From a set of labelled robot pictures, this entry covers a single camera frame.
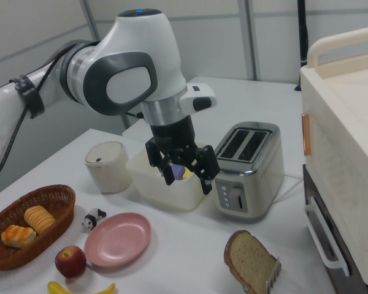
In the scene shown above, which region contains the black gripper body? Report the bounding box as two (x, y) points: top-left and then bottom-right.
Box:
(149, 115), (204, 168)

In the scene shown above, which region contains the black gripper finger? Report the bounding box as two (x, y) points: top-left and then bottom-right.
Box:
(145, 138), (176, 187)
(188, 145), (221, 196)

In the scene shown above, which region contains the brown bread slice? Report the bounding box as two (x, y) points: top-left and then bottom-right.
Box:
(223, 230), (280, 294)

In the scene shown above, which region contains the chrome and cream toaster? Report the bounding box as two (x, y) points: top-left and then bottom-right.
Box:
(213, 121), (285, 224)

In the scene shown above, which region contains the long striped bread roll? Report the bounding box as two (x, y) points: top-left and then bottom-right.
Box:
(23, 205), (56, 235)

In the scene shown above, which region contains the short orange glazed bread roll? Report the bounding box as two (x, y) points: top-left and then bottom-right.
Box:
(1, 225), (37, 249)

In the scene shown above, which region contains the purple foam cube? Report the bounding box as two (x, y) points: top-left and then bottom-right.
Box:
(170, 164), (188, 181)

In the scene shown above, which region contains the cream plastic container box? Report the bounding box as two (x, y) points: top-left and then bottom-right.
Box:
(125, 142), (211, 212)

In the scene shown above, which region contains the cream lidded desktop bin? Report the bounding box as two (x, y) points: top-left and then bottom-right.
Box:
(85, 141), (132, 194)

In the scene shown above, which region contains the pink plate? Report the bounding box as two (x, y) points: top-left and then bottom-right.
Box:
(83, 213), (152, 268)

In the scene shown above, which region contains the panda figurine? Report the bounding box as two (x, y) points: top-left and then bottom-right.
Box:
(81, 208), (107, 235)

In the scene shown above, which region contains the red apple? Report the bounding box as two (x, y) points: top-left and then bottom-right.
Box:
(55, 245), (88, 279)

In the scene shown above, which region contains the cream plastic cabinet box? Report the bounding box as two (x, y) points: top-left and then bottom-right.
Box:
(299, 26), (368, 288)

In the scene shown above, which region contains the yellow banana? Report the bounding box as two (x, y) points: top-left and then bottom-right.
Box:
(47, 281), (116, 294)

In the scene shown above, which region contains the black background pole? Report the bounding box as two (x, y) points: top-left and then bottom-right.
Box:
(296, 0), (310, 67)

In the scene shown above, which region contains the brown wicker basket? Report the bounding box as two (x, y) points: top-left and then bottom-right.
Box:
(0, 184), (77, 271)

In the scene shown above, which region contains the white toaster power cable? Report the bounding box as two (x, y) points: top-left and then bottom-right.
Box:
(271, 173), (304, 205)

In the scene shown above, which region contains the orange cabinet side handle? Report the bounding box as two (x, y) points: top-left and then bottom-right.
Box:
(301, 113), (312, 156)

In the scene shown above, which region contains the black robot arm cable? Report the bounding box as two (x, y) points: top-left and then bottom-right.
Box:
(0, 45), (145, 186)

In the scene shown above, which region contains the white oven door handle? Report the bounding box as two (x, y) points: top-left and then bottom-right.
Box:
(304, 195), (351, 277)

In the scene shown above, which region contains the white appliance with handle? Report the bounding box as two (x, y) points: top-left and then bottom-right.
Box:
(302, 164), (368, 294)

